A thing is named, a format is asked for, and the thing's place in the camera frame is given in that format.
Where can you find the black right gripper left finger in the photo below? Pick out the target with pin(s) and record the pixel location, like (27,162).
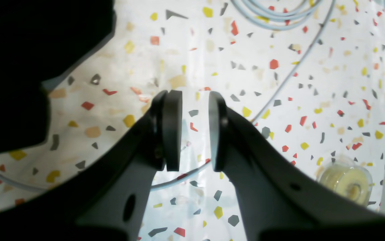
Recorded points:
(106,201)

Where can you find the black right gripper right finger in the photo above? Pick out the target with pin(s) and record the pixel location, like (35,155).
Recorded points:
(277,201)

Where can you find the black t-shirt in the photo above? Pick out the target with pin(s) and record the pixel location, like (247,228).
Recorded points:
(40,40)

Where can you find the clear jar with yellow content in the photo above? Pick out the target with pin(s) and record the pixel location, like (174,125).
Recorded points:
(347,178)

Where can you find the terrazzo pattern tablecloth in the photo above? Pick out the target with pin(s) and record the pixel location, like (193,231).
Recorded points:
(325,80)

